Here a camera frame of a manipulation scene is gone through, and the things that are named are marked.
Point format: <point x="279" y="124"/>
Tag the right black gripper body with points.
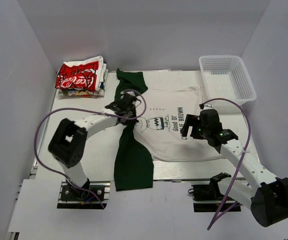
<point x="202" y="131"/>

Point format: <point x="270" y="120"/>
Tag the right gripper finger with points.
<point x="186" y="133"/>
<point x="192" y="121"/>

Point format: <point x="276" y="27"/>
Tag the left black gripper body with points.
<point x="132" y="112"/>

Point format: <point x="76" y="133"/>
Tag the white green raglan t-shirt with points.
<point x="155" y="136"/>

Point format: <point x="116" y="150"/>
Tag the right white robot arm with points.
<point x="265" y="194"/>

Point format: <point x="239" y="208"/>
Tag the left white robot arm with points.
<point x="69" y="140"/>

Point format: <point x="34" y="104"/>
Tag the cartoon print folded t-shirt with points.
<point x="81" y="93"/>

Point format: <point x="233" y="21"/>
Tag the red white folded t-shirt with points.
<point x="84" y="74"/>

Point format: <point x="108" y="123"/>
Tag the white plastic mesh basket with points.
<point x="226" y="76"/>

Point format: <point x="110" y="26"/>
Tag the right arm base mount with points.
<point x="206" y="196"/>

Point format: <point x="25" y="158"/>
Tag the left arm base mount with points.
<point x="67" y="199"/>

